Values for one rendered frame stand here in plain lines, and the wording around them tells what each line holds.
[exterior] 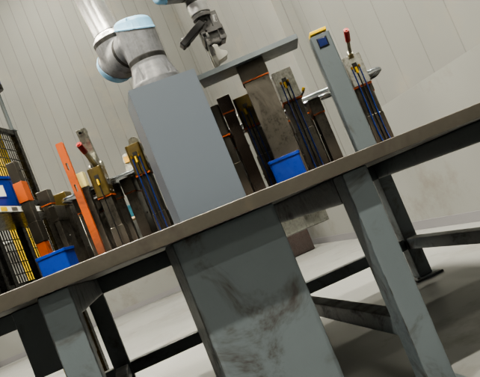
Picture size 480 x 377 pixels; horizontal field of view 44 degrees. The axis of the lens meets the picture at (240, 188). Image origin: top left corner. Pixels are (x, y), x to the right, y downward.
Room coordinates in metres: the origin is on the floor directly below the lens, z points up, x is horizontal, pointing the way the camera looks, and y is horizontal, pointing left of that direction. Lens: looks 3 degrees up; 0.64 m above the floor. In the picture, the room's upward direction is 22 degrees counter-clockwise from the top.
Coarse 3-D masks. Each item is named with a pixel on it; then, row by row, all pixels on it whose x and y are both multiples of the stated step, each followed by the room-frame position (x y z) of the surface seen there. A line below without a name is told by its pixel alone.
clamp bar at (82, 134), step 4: (84, 128) 2.31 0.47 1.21; (76, 132) 2.30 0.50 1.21; (80, 132) 2.28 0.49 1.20; (84, 132) 2.30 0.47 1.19; (80, 136) 2.30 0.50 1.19; (84, 136) 2.30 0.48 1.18; (88, 136) 2.31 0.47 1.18; (80, 140) 2.30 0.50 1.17; (84, 140) 2.30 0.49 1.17; (88, 140) 2.30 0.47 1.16; (84, 144) 2.31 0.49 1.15; (88, 144) 2.31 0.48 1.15; (92, 144) 2.32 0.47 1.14; (88, 148) 2.31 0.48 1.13; (92, 148) 2.31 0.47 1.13; (88, 152) 2.31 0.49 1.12; (92, 152) 2.31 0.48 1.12; (92, 156) 2.31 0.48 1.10; (96, 156) 2.32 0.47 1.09; (88, 160) 2.32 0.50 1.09; (96, 160) 2.32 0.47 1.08
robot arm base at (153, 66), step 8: (144, 56) 1.71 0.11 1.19; (152, 56) 1.71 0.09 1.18; (160, 56) 1.72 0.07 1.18; (136, 64) 1.72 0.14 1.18; (144, 64) 1.71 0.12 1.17; (152, 64) 1.70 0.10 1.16; (160, 64) 1.71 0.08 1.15; (168, 64) 1.74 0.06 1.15; (136, 72) 1.72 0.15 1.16; (144, 72) 1.70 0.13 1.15; (152, 72) 1.69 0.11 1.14; (160, 72) 1.70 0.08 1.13; (168, 72) 1.71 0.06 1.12; (176, 72) 1.73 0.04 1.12; (136, 80) 1.72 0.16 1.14; (144, 80) 1.70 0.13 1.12; (152, 80) 1.69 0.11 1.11
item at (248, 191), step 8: (216, 112) 2.20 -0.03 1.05; (216, 120) 2.19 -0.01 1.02; (224, 120) 2.20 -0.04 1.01; (224, 128) 2.20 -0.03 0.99; (224, 136) 2.20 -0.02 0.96; (232, 144) 2.20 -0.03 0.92; (232, 152) 2.21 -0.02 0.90; (232, 160) 2.21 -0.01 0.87; (240, 168) 2.20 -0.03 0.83; (240, 176) 2.20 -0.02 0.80; (248, 184) 2.20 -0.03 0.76; (248, 192) 2.20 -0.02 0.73
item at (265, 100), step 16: (256, 64) 2.05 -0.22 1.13; (256, 80) 2.06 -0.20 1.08; (256, 96) 2.06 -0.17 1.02; (272, 96) 2.06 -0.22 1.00; (256, 112) 2.06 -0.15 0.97; (272, 112) 2.06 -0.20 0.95; (272, 128) 2.06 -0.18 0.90; (288, 128) 2.06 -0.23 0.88; (272, 144) 2.06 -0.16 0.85; (288, 144) 2.06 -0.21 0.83; (304, 160) 2.06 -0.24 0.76
